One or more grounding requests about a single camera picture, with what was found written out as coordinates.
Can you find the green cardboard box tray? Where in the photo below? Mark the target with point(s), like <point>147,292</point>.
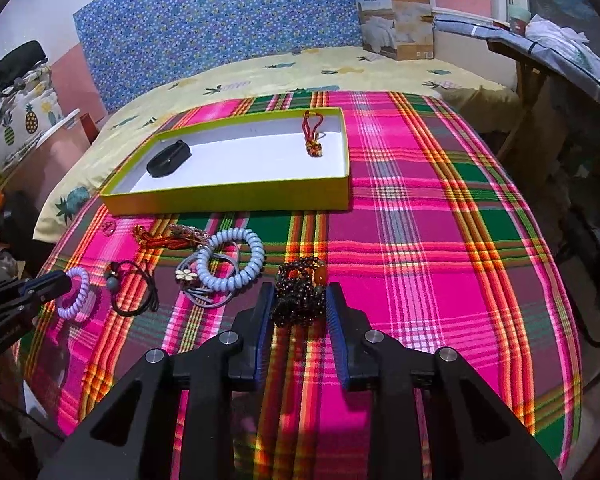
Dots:
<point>230,197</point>

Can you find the white crumpled cloth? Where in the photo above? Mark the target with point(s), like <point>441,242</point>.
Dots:
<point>565,40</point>

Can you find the blue floral headboard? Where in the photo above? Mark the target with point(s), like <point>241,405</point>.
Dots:
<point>205,25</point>

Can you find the wooden stand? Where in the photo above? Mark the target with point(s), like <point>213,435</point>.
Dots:
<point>530,80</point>

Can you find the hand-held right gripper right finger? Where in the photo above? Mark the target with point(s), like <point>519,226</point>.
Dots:
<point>334,310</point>

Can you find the pink plaid blanket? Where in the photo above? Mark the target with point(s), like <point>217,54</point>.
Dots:
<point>430,260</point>

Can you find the black smart band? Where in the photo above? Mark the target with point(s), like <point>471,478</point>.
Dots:
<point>160,167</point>

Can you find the pale green cup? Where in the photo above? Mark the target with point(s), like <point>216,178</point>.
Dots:
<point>519,17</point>

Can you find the blue cloth covered board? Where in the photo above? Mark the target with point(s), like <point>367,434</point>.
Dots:
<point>505,35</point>

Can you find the cardboard quilt box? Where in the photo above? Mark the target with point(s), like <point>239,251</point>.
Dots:
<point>410,20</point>

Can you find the black bag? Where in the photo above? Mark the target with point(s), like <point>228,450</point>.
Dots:
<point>15,60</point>

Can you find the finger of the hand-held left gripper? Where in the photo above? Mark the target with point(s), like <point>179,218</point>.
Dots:
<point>50,282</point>
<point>15,310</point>

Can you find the yellow pineapple bed sheet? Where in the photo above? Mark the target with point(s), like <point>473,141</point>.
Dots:
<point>280,72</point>

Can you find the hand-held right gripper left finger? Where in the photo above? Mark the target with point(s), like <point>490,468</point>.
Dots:
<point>265,310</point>

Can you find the pineapple print pillow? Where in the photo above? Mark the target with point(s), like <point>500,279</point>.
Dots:
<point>25,120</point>

